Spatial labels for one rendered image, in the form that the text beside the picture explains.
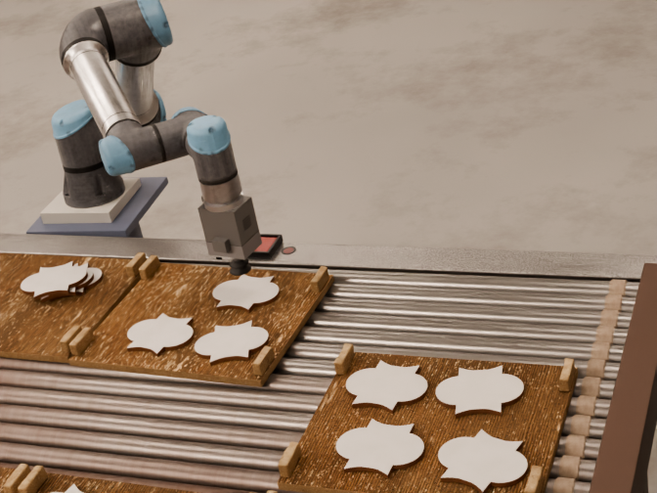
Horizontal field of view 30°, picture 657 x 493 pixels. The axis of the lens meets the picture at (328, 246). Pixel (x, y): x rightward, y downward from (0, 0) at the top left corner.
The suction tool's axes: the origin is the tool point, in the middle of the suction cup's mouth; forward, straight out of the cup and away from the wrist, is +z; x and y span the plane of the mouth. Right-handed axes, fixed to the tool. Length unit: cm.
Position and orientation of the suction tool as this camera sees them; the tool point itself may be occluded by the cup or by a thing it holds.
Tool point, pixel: (240, 269)
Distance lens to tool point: 239.4
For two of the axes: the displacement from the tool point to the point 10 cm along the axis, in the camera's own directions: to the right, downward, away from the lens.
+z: 1.7, 8.5, 4.9
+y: 8.6, 1.2, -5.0
